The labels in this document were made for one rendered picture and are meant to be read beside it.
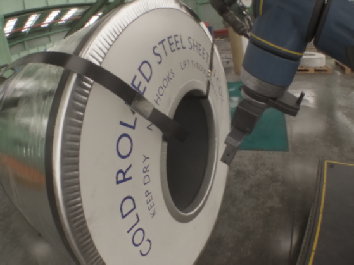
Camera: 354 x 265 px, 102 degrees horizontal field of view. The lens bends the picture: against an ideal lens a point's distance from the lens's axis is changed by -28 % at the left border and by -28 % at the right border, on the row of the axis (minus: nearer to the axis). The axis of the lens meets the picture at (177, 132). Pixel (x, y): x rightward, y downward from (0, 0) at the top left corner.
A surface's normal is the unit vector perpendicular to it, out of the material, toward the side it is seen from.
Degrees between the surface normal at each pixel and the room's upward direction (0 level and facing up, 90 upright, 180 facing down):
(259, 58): 87
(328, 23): 92
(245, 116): 92
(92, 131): 90
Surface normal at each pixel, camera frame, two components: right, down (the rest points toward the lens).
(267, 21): -0.85, 0.29
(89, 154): 0.88, 0.04
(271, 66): -0.46, 0.57
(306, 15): -0.67, 0.53
